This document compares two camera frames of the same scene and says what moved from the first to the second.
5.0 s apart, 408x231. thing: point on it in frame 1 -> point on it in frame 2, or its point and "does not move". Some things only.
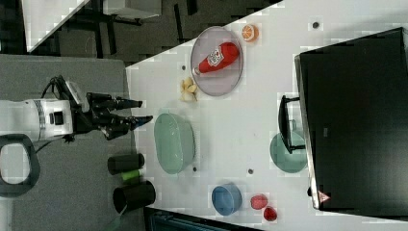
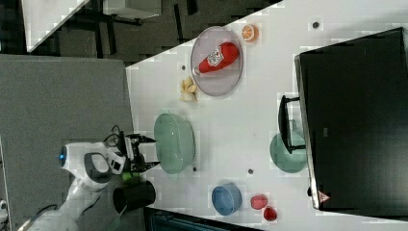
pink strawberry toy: [258, 201] does not move
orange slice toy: [249, 33] does not move
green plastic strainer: [174, 142] does not move
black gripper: [100, 115] -> [137, 164]
